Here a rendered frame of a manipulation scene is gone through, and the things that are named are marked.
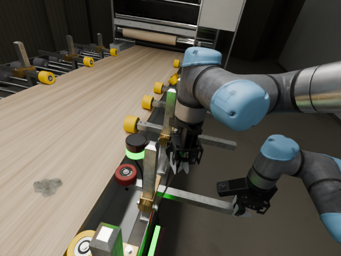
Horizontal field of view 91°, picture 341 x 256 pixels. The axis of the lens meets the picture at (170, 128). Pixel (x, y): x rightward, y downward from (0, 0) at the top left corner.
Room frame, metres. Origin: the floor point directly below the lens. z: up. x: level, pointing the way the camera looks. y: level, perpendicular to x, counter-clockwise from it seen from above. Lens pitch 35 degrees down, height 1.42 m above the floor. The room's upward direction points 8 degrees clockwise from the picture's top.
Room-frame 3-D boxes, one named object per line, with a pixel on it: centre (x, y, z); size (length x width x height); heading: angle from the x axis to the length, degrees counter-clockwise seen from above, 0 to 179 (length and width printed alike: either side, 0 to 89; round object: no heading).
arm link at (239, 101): (0.28, -0.10, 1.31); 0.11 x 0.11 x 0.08; 27
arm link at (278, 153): (0.36, -0.29, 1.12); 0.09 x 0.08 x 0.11; 81
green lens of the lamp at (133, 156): (0.36, 0.09, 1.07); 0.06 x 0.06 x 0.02
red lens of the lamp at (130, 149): (0.36, 0.09, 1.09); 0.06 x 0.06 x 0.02
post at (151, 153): (0.36, 0.04, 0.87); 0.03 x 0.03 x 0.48; 83
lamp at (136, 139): (0.36, 0.09, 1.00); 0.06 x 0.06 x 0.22; 83
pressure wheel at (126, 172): (0.41, 0.14, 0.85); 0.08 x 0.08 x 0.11
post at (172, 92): (0.61, 0.01, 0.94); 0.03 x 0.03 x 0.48; 83
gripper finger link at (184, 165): (0.35, -0.06, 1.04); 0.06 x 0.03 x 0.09; 13
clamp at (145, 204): (0.38, 0.04, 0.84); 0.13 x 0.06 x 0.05; 173
